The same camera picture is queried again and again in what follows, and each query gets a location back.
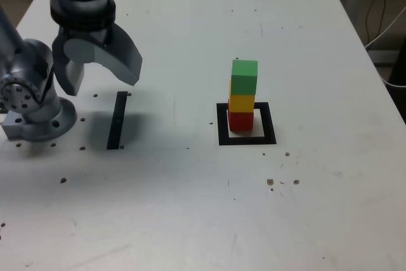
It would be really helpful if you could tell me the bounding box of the yellow cube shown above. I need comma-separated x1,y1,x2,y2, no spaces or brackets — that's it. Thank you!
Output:
228,80,256,114

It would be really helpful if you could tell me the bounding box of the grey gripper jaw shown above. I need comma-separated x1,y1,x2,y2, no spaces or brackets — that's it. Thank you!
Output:
51,29,86,96
62,23,144,87

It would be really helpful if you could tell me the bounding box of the white background cable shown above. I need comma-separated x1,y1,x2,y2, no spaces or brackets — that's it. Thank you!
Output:
363,7,406,50
380,72,406,89

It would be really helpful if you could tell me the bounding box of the black tape strip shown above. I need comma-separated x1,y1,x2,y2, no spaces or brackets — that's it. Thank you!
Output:
106,91,128,150

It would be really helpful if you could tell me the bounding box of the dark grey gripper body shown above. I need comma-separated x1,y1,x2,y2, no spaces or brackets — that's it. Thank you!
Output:
58,23,114,47

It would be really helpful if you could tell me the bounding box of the black tape square outline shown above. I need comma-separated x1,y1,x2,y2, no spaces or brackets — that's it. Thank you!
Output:
216,102,277,147

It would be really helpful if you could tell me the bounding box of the green cube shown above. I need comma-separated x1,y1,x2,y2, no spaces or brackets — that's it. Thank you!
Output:
230,59,259,96

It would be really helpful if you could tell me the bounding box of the black background cable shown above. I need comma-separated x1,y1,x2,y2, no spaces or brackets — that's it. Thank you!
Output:
365,0,381,42

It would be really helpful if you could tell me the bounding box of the red cube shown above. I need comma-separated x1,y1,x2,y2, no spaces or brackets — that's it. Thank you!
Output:
227,99,254,133

